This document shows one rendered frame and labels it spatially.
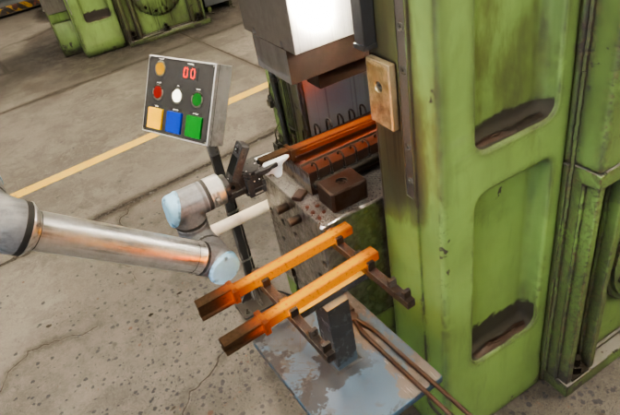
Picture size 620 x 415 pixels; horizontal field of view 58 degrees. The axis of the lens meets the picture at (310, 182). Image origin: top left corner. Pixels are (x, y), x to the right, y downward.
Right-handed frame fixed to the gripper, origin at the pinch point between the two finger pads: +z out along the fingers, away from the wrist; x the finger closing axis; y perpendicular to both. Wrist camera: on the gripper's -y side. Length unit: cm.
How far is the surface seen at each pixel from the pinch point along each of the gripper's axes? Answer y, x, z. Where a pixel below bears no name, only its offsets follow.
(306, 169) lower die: 5.1, 5.0, 4.2
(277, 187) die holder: 13.0, -4.1, -2.6
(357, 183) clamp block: 6.7, 19.4, 12.0
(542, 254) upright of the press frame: 40, 48, 56
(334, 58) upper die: -25.5, 7.6, 17.2
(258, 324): 4, 49, -33
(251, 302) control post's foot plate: 103, -56, -9
